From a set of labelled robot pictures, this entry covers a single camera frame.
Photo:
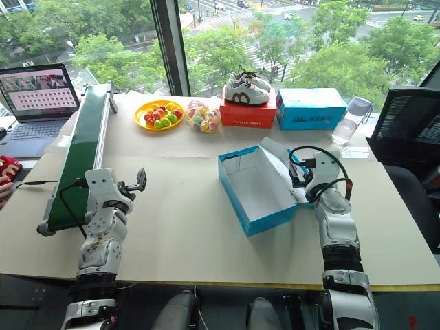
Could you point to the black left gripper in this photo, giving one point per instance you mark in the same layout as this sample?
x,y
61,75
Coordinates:
x,y
126,191

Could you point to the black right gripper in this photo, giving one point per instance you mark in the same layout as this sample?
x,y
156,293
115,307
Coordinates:
x,y
302,176

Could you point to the red object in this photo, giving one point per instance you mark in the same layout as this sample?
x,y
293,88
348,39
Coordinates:
x,y
8,167

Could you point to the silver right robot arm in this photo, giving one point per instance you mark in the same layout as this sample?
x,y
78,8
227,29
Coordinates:
x,y
338,223

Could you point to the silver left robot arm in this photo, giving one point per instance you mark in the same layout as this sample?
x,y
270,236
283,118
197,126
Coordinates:
x,y
101,227

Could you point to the blue shoe box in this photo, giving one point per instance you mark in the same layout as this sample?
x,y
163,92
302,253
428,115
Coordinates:
x,y
261,192

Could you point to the closed blue box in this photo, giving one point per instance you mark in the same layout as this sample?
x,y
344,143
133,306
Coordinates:
x,y
309,110

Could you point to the green conveyor belt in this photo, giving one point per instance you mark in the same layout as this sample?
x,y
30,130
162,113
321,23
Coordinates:
x,y
82,144

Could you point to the red shoe box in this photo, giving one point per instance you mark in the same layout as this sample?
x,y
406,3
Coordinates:
x,y
247,115

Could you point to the person's bare hand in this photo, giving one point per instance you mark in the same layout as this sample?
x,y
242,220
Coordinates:
x,y
4,196

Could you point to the yellow round plate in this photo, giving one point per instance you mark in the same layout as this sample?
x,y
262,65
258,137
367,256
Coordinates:
x,y
142,124

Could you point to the green toy fruit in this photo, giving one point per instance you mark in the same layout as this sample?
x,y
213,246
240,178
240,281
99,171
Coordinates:
x,y
173,118
158,124

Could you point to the white paper sheet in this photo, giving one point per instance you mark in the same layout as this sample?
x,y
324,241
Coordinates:
x,y
355,152

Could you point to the red toy fruit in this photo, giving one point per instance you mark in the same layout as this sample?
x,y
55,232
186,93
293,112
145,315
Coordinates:
x,y
178,113
150,120

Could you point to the clear water bottle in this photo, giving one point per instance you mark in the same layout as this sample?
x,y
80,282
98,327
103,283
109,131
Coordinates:
x,y
347,127

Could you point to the yellow toy fruit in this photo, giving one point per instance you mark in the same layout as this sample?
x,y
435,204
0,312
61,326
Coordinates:
x,y
171,106

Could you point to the clear bag of colourful toys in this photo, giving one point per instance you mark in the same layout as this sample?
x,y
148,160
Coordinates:
x,y
203,118

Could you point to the white sneaker with brown trim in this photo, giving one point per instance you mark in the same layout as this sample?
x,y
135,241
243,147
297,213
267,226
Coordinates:
x,y
245,97

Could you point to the white sneaker with brown laces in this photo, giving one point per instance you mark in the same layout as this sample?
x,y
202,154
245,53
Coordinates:
x,y
254,80

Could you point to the black mesh office chair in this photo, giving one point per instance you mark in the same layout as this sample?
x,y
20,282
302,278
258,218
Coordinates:
x,y
409,117

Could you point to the grey laptop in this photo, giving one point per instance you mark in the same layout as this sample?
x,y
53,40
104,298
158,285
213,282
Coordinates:
x,y
36,103

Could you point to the dark rounded shape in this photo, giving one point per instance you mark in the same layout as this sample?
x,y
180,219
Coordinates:
x,y
177,311

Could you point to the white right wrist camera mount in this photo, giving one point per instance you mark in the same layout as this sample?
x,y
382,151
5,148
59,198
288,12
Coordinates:
x,y
324,168

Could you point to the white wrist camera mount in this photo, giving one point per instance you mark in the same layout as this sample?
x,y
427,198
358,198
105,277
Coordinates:
x,y
101,182
324,168

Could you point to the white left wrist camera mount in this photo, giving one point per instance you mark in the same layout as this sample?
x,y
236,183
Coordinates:
x,y
101,182

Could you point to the dark window frame post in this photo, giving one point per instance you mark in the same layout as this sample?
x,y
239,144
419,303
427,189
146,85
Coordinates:
x,y
170,44

